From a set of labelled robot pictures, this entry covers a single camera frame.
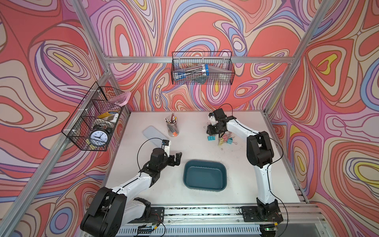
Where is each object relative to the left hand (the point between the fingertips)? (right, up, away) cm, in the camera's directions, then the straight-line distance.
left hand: (176, 152), depth 87 cm
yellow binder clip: (+29, +6, +11) cm, 32 cm away
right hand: (+23, +10, +15) cm, 30 cm away
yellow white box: (-32, +21, -13) cm, 40 cm away
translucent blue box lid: (-17, +9, +17) cm, 26 cm away
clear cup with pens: (-3, +19, +6) cm, 20 cm away
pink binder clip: (+33, +8, +14) cm, 36 cm away
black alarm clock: (-34, +11, -19) cm, 41 cm away
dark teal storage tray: (+17, -14, 0) cm, 22 cm away
